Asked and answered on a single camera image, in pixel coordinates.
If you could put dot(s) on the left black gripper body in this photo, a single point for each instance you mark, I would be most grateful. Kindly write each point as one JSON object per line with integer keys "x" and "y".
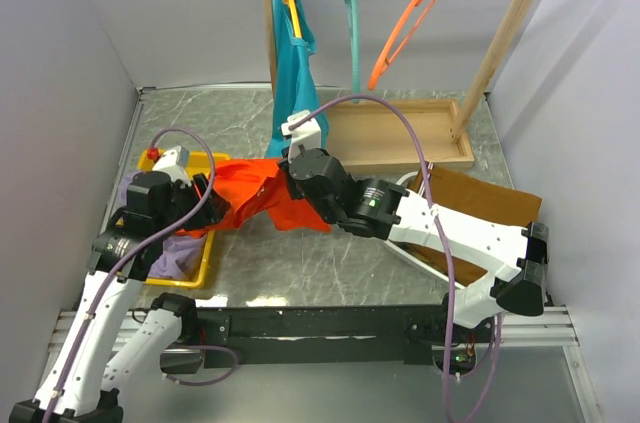
{"x": 183, "y": 201}

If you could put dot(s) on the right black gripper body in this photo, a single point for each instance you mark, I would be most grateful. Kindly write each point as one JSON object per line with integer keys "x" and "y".
{"x": 296, "y": 191}

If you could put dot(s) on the orange t shirt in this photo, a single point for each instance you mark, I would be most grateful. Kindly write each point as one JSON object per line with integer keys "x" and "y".
{"x": 254, "y": 186}

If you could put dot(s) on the orange plastic hanger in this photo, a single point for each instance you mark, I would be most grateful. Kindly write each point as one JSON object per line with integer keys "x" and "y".
{"x": 407, "y": 24}

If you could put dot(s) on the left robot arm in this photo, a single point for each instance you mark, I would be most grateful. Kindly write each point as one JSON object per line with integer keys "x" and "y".
{"x": 87, "y": 381}

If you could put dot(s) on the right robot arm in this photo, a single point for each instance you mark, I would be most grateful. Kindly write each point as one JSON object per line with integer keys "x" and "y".
{"x": 514, "y": 258}

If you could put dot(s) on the purple t shirt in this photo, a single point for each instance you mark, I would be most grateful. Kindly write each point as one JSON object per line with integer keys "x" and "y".
{"x": 180, "y": 258}

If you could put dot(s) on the blue t shirt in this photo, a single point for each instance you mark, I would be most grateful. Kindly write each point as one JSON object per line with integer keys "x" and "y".
{"x": 295, "y": 88}

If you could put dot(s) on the teal plastic hanger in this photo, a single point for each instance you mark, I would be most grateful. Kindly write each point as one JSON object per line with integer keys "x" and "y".
{"x": 354, "y": 38}

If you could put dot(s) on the yellow plastic tray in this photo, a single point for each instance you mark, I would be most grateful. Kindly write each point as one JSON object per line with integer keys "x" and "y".
{"x": 198, "y": 163}

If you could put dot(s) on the wooden clothes rack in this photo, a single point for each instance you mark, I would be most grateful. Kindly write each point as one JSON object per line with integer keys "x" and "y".
{"x": 368, "y": 139}

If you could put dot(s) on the brown shorts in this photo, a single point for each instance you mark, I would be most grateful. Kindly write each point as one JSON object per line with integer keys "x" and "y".
{"x": 479, "y": 199}

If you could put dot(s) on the black base beam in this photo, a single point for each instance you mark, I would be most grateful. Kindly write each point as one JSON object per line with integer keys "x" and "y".
{"x": 304, "y": 335}

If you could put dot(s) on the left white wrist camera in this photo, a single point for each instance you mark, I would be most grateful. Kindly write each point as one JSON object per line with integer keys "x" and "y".
{"x": 174, "y": 162}

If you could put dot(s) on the aluminium frame rail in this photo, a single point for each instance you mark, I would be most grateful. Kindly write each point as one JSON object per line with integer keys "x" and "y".
{"x": 553, "y": 329}

